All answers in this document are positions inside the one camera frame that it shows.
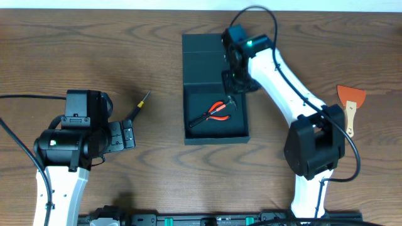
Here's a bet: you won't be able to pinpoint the orange scraper wooden handle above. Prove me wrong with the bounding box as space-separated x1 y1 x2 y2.
337 85 366 137

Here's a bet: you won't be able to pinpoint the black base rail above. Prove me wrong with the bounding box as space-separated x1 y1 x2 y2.
78 205 364 226

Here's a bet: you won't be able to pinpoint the black yellow screwdriver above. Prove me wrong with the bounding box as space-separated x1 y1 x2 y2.
126 90 151 121

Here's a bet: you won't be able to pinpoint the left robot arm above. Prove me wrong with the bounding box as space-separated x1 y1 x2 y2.
34 90 135 225

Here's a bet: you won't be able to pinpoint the small claw hammer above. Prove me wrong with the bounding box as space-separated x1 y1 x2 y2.
188 95 237 128

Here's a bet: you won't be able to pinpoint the dark green open gift box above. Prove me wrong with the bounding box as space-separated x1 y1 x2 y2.
182 34 250 145

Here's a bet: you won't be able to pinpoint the red handled cutting pliers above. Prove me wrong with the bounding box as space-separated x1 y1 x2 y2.
207 100 231 121

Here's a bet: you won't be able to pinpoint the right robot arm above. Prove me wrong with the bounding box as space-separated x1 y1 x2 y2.
221 25 345 218

